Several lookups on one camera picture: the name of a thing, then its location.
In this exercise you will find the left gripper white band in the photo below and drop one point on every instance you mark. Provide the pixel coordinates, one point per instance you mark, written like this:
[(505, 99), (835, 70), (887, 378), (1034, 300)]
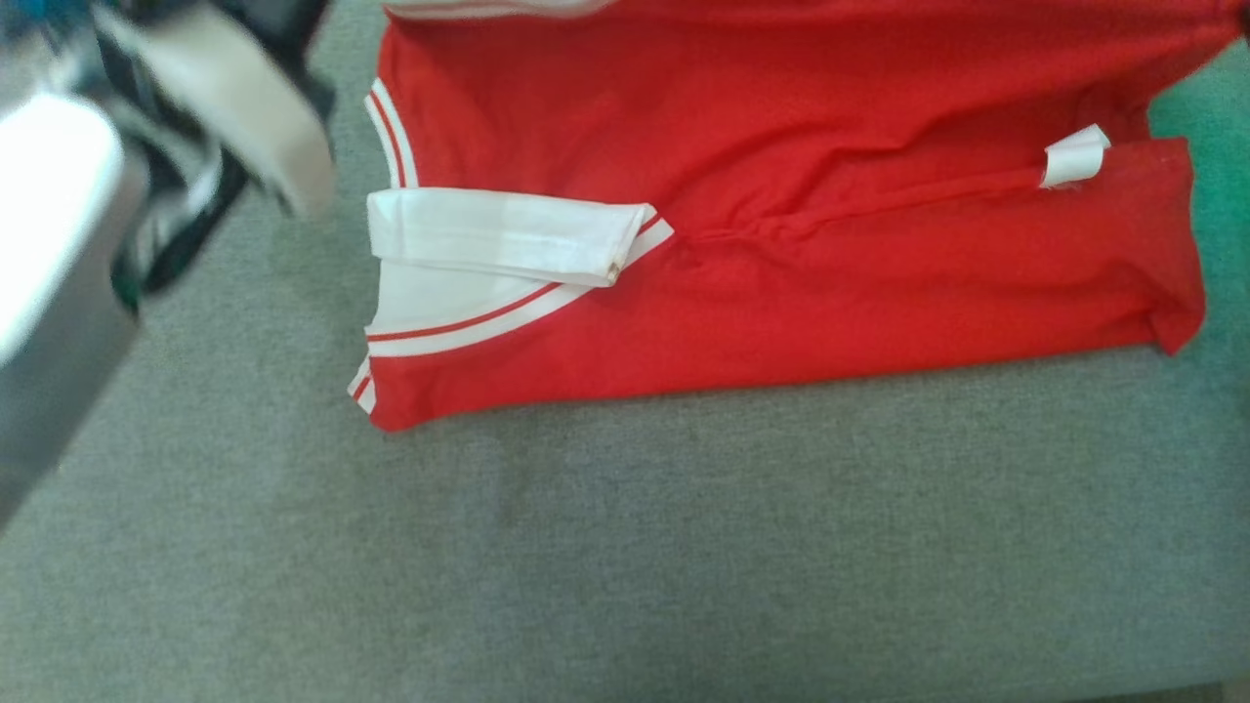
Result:
[(234, 107)]

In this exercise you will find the red and white garment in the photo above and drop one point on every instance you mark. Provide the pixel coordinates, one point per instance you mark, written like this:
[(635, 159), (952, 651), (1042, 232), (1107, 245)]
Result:
[(781, 244)]

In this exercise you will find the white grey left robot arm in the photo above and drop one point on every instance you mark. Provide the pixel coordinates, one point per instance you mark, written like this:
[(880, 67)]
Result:
[(49, 273)]

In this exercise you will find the large grey sofa seat cushion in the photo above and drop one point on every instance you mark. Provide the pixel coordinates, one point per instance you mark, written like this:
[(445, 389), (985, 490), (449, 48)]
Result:
[(586, 566)]

